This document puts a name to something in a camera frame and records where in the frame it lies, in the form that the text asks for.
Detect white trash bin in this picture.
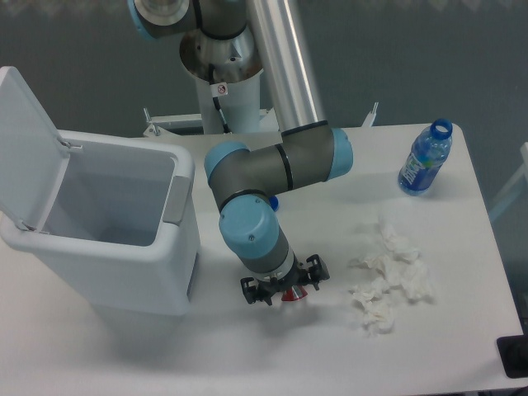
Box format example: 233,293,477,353
1,66,200,316

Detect blue plastic bottle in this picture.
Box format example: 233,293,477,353
398,118,453,196

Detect white frame at right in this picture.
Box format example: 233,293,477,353
488,142,527,223

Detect crumpled white tissue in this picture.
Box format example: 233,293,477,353
349,215,435,336

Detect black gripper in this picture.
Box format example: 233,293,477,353
240,254,330,306

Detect blue bottle cap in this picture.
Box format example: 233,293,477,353
268,196,280,212

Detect black device at edge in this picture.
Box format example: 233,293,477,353
497,335,527,379

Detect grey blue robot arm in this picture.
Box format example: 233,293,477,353
128,1,353,303

